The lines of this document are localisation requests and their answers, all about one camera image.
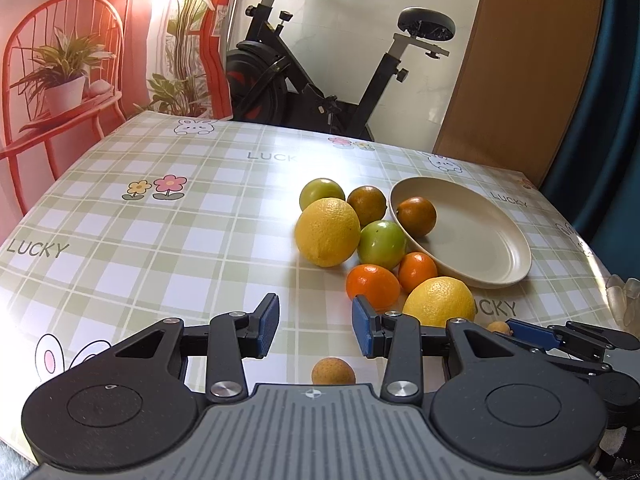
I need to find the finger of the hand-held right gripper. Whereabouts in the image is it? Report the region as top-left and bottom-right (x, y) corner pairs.
(547, 321), (640, 352)
(504, 318), (613, 376)

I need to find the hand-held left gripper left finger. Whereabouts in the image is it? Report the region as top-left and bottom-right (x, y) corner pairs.
(112, 294), (281, 403)

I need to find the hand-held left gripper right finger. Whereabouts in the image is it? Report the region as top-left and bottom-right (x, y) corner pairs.
(351, 295), (516, 403)

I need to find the bright orange mandarin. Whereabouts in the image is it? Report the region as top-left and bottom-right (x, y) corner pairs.
(346, 264), (402, 312)

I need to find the small orange tangerine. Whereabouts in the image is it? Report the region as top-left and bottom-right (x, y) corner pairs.
(398, 252), (439, 293)

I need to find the green apple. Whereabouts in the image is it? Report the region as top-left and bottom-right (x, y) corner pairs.
(299, 177), (346, 212)
(357, 220), (408, 271)

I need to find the large yellow lemon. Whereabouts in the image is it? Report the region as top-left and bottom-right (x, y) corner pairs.
(294, 197), (362, 268)

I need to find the beige oval plate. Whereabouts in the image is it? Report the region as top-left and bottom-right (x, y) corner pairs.
(389, 176), (532, 290)

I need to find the dark greenish orange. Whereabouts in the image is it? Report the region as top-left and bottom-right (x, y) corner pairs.
(396, 196), (438, 237)
(346, 185), (389, 227)

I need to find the clear table corner protector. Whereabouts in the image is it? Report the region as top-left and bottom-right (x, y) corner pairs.
(605, 275), (640, 331)

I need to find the green checked tablecloth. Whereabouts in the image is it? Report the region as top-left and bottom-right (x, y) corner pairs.
(0, 110), (631, 461)

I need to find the dark blue curtain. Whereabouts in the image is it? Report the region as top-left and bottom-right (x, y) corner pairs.
(540, 0), (640, 281)

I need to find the black exercise bike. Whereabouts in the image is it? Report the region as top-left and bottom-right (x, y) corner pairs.
(225, 0), (457, 142)

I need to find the brown wooden board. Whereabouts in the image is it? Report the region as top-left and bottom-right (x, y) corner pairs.
(432, 0), (608, 186)

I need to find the red plant wall poster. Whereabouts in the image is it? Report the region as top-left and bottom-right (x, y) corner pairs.
(0, 0), (246, 241)

